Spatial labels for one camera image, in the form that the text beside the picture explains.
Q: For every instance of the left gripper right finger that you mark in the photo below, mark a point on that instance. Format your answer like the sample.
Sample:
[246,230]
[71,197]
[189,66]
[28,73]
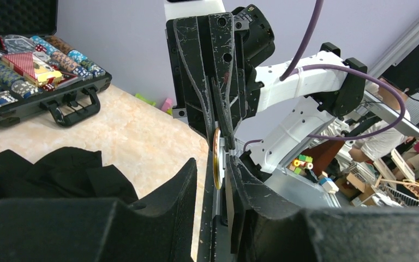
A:
[266,227]

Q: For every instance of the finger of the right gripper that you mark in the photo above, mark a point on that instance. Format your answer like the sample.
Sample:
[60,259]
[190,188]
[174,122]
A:
[188,40]
[222,104]

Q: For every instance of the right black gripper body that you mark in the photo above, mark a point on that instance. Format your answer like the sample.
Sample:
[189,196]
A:
[233,44]

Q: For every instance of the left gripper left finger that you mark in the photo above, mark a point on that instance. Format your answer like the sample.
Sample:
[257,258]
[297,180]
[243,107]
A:
[157,227]

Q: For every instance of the black garment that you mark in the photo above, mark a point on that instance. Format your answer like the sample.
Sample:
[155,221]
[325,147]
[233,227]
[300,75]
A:
[68,172]

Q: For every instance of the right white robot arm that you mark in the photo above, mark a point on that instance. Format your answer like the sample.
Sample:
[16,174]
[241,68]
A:
[327,87]

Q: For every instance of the person in white shirt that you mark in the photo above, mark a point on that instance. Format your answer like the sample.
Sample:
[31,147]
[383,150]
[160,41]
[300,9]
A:
[379,145]

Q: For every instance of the black poker chip case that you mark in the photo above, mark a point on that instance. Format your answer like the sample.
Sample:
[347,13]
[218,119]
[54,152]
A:
[41,72]

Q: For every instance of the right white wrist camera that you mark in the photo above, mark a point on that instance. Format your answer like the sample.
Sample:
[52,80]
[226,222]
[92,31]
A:
[179,9]

